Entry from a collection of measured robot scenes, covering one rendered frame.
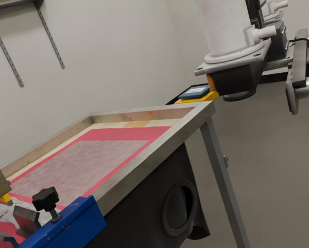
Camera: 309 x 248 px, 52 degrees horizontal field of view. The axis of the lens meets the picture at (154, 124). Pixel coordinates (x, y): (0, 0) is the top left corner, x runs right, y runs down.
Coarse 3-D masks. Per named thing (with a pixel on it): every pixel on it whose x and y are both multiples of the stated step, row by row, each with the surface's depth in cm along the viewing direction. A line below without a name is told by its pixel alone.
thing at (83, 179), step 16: (128, 128) 106; (144, 128) 100; (160, 128) 95; (112, 144) 97; (128, 144) 92; (144, 144) 88; (96, 160) 89; (112, 160) 85; (128, 160) 81; (64, 176) 86; (80, 176) 82; (96, 176) 79; (64, 192) 76; (80, 192) 73; (64, 208) 69; (0, 224) 72; (16, 240) 63
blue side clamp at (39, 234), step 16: (80, 208) 56; (96, 208) 59; (48, 224) 55; (64, 224) 54; (80, 224) 56; (96, 224) 58; (32, 240) 52; (48, 240) 51; (64, 240) 53; (80, 240) 56
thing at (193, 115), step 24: (96, 120) 125; (120, 120) 116; (144, 120) 108; (192, 120) 84; (48, 144) 112; (168, 144) 76; (0, 168) 100; (144, 168) 70; (96, 192) 63; (120, 192) 64
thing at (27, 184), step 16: (112, 128) 112; (80, 144) 107; (96, 144) 102; (48, 160) 103; (64, 160) 98; (80, 160) 93; (32, 176) 94; (48, 176) 90; (16, 192) 87; (32, 192) 83
